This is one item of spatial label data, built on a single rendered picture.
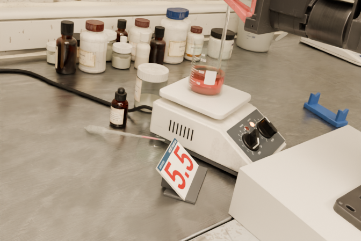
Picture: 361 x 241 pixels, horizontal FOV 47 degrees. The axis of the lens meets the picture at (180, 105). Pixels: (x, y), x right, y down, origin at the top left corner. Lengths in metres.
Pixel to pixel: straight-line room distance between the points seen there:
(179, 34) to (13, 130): 0.49
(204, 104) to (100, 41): 0.35
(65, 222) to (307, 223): 0.28
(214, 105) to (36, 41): 0.51
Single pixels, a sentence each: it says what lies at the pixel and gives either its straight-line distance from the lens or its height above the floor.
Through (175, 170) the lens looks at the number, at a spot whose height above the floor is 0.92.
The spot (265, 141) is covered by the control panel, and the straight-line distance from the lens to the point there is 0.69.
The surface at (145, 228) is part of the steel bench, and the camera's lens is 0.54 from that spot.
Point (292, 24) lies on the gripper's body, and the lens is 0.58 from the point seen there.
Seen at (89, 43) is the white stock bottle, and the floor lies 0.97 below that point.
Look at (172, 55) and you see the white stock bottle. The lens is 1.05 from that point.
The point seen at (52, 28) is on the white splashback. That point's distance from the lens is 1.03.
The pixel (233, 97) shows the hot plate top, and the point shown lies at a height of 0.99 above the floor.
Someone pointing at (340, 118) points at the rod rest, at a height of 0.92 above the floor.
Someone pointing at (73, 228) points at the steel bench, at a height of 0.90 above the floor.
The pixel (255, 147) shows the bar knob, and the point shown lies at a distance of 0.64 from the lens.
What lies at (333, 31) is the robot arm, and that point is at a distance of 0.55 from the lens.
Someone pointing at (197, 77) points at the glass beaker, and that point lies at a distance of 0.67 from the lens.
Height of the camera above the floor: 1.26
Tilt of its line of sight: 25 degrees down
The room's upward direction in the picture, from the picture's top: 9 degrees clockwise
